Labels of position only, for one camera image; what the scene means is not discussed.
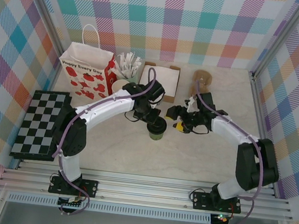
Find brown cardboard box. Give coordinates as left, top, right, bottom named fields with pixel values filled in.
left=136, top=61, right=183, bottom=104

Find green coffee cup black lid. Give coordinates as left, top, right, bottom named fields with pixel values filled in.
left=146, top=118, right=168, bottom=142

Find brown paper cup carrier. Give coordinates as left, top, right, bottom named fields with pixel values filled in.
left=189, top=69, right=215, bottom=98

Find white paper bag red prints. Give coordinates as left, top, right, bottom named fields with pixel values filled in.
left=54, top=21, right=122, bottom=104

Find open green paper cup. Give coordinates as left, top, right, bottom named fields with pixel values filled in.
left=110, top=78, right=129, bottom=99

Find small circuit board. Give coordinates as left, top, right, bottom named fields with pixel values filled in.
left=57, top=195, right=85, bottom=210
left=211, top=213, right=230, bottom=224

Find black and silver chessboard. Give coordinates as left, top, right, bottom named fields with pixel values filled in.
left=9, top=86, right=75, bottom=165

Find thin black camera cable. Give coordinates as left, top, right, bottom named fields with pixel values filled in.
left=123, top=112, right=140, bottom=124
left=190, top=125, right=211, bottom=137

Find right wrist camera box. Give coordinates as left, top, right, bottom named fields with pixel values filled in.
left=183, top=94, right=198, bottom=113

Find aluminium side rail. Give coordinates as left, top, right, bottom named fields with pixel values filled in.
left=235, top=72, right=291, bottom=196

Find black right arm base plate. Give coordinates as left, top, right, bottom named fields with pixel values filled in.
left=191, top=190, right=243, bottom=215

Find aluminium mounting rail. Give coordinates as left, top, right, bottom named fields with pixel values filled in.
left=0, top=156, right=297, bottom=224

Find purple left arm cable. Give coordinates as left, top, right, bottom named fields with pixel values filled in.
left=45, top=56, right=160, bottom=224

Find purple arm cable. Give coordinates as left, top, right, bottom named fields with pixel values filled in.
left=178, top=78, right=275, bottom=224
left=45, top=56, right=160, bottom=224

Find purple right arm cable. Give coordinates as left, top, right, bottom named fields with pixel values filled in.
left=178, top=78, right=275, bottom=224

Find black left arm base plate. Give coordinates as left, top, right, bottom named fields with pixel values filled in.
left=48, top=175, right=100, bottom=200

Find grey slotted cable tray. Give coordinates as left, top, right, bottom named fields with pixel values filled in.
left=6, top=192, right=212, bottom=224

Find aluminium frame post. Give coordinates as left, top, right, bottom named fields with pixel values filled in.
left=248, top=0, right=299, bottom=81
left=12, top=0, right=74, bottom=59

